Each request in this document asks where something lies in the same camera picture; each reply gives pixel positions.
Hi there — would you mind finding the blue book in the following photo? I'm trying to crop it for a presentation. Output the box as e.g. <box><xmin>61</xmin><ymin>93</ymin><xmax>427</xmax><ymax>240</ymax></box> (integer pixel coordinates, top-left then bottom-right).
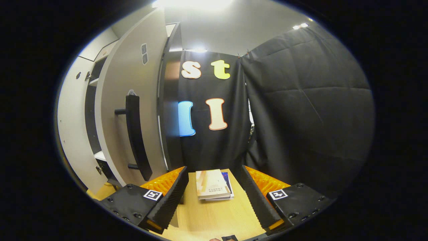
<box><xmin>205</xmin><ymin>172</ymin><xmax>234</xmax><ymax>202</ymax></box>

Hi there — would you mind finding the black quilted cloth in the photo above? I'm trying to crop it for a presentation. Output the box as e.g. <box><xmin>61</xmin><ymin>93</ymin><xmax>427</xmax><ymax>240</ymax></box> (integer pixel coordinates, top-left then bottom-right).
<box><xmin>241</xmin><ymin>25</ymin><xmax>375</xmax><ymax>198</ymax></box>

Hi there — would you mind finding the white and grey cabinet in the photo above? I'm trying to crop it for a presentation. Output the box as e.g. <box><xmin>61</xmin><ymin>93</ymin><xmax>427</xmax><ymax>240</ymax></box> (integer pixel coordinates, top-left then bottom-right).
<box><xmin>80</xmin><ymin>22</ymin><xmax>184</xmax><ymax>188</ymax></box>

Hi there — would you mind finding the white cabinet door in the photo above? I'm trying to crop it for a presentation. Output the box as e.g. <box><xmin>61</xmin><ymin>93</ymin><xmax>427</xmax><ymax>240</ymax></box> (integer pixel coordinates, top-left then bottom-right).
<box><xmin>57</xmin><ymin>56</ymin><xmax>109</xmax><ymax>194</ymax></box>
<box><xmin>95</xmin><ymin>7</ymin><xmax>169</xmax><ymax>187</ymax></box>

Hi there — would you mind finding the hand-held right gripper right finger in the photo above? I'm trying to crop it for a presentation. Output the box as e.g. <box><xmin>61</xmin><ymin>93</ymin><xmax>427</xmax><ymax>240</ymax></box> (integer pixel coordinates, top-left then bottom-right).
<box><xmin>240</xmin><ymin>165</ymin><xmax>332</xmax><ymax>236</ymax></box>

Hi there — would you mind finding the ceiling light panel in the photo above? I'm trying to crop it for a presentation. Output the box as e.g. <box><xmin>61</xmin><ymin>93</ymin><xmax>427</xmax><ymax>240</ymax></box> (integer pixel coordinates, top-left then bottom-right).
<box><xmin>152</xmin><ymin>0</ymin><xmax>234</xmax><ymax>10</ymax></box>

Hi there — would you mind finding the white cabinet drawer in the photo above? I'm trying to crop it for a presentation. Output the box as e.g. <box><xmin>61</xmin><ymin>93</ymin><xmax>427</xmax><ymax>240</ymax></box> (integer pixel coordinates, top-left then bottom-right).
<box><xmin>80</xmin><ymin>28</ymin><xmax>119</xmax><ymax>62</ymax></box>

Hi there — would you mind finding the black backdrop cloth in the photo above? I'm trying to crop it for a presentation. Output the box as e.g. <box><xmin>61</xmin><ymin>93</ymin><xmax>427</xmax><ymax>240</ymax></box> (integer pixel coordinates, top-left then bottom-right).
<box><xmin>177</xmin><ymin>50</ymin><xmax>253</xmax><ymax>173</ymax></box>

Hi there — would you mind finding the beige book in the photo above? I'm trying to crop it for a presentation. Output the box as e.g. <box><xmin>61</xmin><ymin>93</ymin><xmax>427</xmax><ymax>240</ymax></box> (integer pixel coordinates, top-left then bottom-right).
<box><xmin>196</xmin><ymin>169</ymin><xmax>231</xmax><ymax>200</ymax></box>

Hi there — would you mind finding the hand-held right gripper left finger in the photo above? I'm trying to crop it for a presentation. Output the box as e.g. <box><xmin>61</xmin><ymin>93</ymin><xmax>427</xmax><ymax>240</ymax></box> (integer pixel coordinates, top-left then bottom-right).
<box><xmin>100</xmin><ymin>166</ymin><xmax>189</xmax><ymax>235</ymax></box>

